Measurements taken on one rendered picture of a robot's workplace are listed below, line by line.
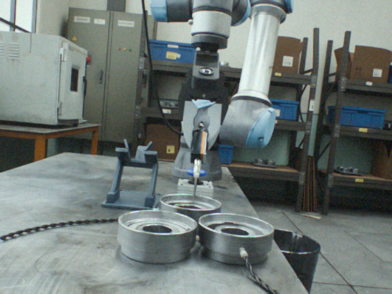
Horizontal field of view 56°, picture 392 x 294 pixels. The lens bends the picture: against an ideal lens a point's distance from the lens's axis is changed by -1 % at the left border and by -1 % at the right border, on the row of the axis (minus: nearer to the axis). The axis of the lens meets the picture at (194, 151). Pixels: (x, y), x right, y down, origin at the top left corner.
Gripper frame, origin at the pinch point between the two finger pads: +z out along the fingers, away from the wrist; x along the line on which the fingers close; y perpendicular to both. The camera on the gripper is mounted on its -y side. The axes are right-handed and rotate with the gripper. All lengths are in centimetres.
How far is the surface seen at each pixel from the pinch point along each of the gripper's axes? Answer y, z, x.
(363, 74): 339, -64, -165
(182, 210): -15.3, 9.5, 1.4
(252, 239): -25.5, 9.5, -8.2
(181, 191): 0.3, 9.9, 2.6
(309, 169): 336, 45, -119
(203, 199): -5.8, 9.7, -1.7
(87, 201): -2.1, 13.2, 20.5
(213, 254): -24.2, 12.5, -3.5
